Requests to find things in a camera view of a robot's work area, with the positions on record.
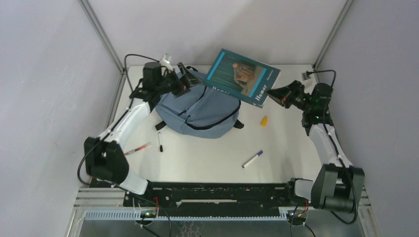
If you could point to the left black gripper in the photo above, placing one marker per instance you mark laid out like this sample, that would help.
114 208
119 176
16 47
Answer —
190 80

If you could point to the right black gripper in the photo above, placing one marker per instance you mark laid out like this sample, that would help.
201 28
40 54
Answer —
283 95

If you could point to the teal Humor book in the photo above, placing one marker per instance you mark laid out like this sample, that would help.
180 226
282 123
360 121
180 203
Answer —
241 77

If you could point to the blue-grey student backpack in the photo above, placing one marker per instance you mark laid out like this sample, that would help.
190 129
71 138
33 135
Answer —
203 112

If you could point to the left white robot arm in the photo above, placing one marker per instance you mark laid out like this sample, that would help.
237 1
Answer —
104 156

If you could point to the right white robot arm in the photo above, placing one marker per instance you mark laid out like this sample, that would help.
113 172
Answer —
339 184

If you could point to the yellow highlighter cap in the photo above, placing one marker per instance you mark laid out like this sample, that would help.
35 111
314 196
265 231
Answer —
264 121

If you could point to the white marker purple cap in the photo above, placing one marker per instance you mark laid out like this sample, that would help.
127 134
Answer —
250 160

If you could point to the white marker black cap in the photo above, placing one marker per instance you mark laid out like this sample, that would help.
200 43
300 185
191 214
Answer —
160 142

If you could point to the red pen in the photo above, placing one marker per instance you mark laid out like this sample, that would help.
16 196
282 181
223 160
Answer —
137 149

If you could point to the left aluminium corner post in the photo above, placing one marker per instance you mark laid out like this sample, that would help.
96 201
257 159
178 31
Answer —
98 28

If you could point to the aluminium corner post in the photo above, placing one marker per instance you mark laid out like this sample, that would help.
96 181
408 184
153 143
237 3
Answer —
98 28
333 32

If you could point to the right aluminium corner post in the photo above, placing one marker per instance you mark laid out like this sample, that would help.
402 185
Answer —
333 32

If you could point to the black mounting rail base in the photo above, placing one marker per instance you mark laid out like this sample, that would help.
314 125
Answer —
217 200

